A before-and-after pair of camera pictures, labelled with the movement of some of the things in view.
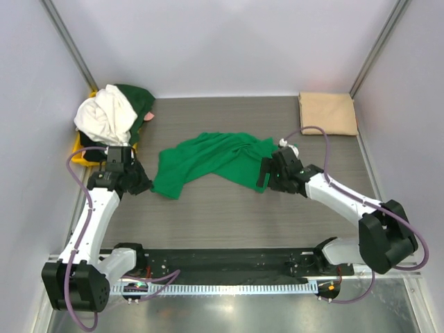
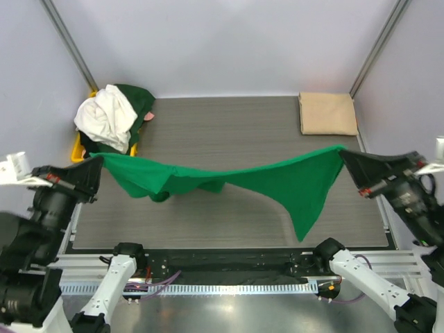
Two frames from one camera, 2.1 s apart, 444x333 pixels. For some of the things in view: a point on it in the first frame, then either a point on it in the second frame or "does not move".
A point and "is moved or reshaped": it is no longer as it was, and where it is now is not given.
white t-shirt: x=106 y=117 does not move
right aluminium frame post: x=393 y=20 does not move
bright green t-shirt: x=235 y=159 is moved or reshaped
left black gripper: x=145 y=183 -> x=83 y=176
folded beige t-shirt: x=334 y=112 does not move
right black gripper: x=268 y=165 -> x=370 y=169
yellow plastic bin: x=78 y=157 does not move
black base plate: x=235 y=266 does not move
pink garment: x=148 y=116 does not move
